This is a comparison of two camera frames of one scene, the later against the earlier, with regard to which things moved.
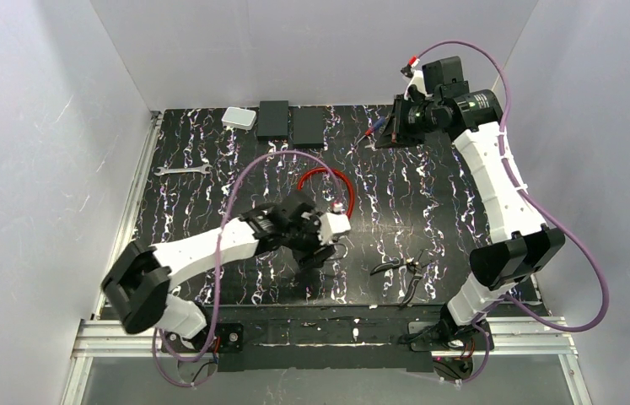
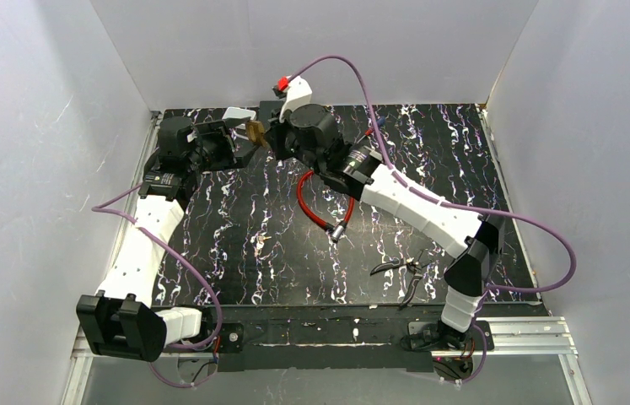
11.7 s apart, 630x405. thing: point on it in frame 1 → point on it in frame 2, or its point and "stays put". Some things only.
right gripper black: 397,124 → 270,131
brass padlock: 341,251 → 255,132
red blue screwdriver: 375,125 stays put
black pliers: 411,263 stays put
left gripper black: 311,250 → 228,144
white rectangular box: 239,118 stays put
